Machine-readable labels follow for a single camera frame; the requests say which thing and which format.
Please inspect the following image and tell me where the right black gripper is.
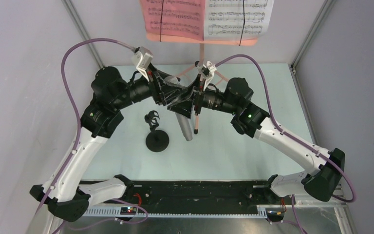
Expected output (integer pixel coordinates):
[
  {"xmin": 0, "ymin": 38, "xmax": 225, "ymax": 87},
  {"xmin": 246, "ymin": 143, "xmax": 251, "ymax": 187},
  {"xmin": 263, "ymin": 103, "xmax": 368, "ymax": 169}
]
[{"xmin": 167, "ymin": 74, "xmax": 239, "ymax": 118}]

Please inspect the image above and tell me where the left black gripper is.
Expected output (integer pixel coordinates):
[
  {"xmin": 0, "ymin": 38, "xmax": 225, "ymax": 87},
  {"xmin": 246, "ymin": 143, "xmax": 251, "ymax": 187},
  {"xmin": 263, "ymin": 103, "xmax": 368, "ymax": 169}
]
[{"xmin": 112, "ymin": 63, "xmax": 188, "ymax": 111}]

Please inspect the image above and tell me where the grey metal microphone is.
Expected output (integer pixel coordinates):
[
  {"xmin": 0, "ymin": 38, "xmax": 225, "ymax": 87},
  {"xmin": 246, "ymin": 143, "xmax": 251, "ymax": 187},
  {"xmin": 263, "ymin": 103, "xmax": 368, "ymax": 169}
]
[{"xmin": 165, "ymin": 75, "xmax": 193, "ymax": 141}]

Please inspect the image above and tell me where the pink music stand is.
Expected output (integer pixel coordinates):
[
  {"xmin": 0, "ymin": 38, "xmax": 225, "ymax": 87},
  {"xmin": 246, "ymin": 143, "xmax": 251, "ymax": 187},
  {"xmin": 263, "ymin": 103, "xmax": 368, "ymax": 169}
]
[{"xmin": 147, "ymin": 0, "xmax": 259, "ymax": 135}]

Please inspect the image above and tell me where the pink paper sheet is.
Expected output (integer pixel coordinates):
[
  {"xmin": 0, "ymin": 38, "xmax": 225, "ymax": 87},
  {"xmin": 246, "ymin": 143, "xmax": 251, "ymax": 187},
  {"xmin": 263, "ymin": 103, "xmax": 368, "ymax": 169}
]
[{"xmin": 140, "ymin": 0, "xmax": 205, "ymax": 40}]

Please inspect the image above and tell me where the white sheet music page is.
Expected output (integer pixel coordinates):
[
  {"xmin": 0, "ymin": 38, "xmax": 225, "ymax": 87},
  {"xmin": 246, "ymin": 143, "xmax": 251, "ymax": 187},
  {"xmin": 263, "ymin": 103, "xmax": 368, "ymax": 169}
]
[{"xmin": 204, "ymin": 0, "xmax": 275, "ymax": 41}]

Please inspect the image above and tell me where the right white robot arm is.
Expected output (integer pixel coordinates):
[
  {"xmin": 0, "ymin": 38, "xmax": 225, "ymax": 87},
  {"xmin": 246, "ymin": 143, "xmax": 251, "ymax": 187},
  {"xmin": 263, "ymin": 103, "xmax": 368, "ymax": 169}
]
[{"xmin": 165, "ymin": 76, "xmax": 345, "ymax": 204}]

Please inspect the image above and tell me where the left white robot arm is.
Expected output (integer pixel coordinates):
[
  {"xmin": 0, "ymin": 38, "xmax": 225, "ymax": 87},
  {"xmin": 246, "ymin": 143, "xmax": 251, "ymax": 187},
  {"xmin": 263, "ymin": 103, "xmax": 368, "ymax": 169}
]
[{"xmin": 30, "ymin": 65, "xmax": 187, "ymax": 222}]

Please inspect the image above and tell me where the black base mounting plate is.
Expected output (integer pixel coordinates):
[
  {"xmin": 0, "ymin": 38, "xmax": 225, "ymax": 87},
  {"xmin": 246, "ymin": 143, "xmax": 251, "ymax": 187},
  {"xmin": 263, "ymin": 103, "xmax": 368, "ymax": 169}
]
[{"xmin": 103, "ymin": 180, "xmax": 296, "ymax": 215}]

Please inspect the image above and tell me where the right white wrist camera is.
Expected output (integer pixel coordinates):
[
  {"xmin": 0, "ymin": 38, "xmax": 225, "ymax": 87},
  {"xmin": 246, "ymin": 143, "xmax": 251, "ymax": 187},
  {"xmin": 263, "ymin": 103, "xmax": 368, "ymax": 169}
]
[{"xmin": 196, "ymin": 61, "xmax": 217, "ymax": 91}]

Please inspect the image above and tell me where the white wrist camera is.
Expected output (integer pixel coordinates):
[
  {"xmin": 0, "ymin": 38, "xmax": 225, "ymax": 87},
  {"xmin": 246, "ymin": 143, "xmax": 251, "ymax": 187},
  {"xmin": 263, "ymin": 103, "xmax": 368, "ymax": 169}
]
[
  {"xmin": 196, "ymin": 61, "xmax": 217, "ymax": 91},
  {"xmin": 131, "ymin": 47, "xmax": 153, "ymax": 81}
]

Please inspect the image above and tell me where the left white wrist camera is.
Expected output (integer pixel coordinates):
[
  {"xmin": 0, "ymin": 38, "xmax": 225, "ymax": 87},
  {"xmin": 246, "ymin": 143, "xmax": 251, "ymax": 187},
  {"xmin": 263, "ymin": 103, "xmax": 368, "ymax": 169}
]
[{"xmin": 131, "ymin": 47, "xmax": 153, "ymax": 81}]

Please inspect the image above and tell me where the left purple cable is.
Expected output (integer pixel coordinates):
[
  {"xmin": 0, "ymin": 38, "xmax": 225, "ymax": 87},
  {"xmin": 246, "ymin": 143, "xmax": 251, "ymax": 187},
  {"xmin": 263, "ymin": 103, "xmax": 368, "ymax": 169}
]
[{"xmin": 35, "ymin": 38, "xmax": 149, "ymax": 234}]

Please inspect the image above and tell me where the left aluminium frame post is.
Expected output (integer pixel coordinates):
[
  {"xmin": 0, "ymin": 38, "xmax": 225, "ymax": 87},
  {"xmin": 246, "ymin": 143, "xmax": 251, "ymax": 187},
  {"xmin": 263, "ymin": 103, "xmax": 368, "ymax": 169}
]
[{"xmin": 61, "ymin": 0, "xmax": 105, "ymax": 68}]

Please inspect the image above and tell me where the aluminium frame post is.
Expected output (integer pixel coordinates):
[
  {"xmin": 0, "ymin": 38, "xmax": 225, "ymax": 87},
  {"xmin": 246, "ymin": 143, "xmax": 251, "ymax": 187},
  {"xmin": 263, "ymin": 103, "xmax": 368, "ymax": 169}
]
[
  {"xmin": 61, "ymin": 0, "xmax": 105, "ymax": 68},
  {"xmin": 290, "ymin": 0, "xmax": 336, "ymax": 70}
]

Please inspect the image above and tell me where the white slotted cable duct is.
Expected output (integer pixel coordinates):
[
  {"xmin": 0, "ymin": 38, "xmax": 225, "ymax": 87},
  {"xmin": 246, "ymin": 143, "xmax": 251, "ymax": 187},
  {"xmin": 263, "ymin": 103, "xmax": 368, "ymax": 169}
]
[{"xmin": 83, "ymin": 206, "xmax": 267, "ymax": 218}]

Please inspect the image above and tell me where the right aluminium frame post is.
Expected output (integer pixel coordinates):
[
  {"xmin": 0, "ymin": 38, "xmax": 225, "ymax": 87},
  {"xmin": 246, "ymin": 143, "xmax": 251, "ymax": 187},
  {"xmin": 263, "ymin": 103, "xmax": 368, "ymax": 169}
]
[{"xmin": 290, "ymin": 0, "xmax": 336, "ymax": 70}]

